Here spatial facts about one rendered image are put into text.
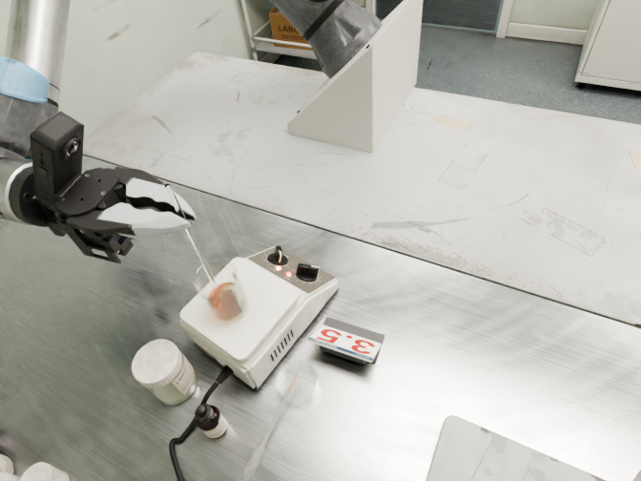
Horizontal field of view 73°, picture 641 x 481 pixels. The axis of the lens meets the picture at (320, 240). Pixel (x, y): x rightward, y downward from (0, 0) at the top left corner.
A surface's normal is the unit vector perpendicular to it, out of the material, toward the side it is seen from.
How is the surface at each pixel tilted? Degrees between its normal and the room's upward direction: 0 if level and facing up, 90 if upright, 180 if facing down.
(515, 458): 0
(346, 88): 90
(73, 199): 1
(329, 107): 90
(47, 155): 87
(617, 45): 90
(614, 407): 0
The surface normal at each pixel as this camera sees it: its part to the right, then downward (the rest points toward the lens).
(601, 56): -0.44, 0.71
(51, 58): 0.94, 0.05
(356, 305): -0.10, -0.64
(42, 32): 0.70, 0.01
